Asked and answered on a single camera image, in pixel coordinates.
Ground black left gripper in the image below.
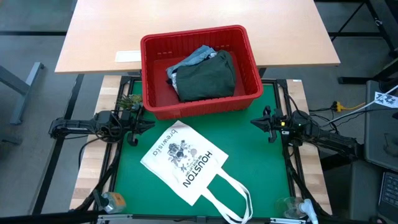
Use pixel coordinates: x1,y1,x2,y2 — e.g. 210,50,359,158
119,107,156,147

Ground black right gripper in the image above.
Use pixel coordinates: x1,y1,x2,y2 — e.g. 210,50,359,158
250,108,295,144

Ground dark green garment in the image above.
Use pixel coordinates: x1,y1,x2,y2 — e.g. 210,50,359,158
175,50,237,103

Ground light blue denim jeans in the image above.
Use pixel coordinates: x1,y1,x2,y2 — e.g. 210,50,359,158
165,45,218,80

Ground red plastic laundry basket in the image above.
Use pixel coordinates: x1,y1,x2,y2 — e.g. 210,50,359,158
139,24,264,121

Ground green table mat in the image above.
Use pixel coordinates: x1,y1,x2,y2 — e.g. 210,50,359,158
113,80,292,216

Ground small succulent plant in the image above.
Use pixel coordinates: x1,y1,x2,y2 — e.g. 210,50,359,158
118,94,144,111

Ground white printed tote bag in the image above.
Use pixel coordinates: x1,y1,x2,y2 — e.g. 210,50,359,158
139,120,254,224

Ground white paper strip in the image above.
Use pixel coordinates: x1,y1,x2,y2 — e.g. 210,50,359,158
114,50,142,63

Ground clear glass cup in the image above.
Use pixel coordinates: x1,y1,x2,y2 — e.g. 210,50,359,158
275,196,320,224

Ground light wooden desk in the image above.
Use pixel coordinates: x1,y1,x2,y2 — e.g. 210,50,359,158
55,0,341,75

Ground grey box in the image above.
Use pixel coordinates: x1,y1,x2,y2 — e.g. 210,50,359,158
348,157,386,222

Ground grey cabinet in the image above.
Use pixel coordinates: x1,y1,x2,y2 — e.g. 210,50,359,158
363,80,398,172

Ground white patterned marker tag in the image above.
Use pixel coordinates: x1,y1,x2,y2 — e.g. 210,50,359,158
374,91,398,109

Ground grey desk leg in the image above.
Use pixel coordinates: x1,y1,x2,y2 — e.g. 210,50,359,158
0,61,44,125

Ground black horizontal bar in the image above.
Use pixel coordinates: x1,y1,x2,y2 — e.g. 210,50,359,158
0,210,100,224

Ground dark keyboard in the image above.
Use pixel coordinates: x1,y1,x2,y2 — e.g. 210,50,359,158
378,171,398,215

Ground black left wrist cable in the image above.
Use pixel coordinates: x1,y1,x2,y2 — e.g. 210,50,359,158
95,110,125,144

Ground black cable bundle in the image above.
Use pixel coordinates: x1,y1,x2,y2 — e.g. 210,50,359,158
309,107,343,134

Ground black floor rail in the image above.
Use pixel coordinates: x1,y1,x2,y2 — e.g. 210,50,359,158
32,73,85,215

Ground white cable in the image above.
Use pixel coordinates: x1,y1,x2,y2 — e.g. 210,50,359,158
329,84,398,124

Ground black desk frame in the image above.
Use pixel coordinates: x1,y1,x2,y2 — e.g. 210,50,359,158
313,0,398,85

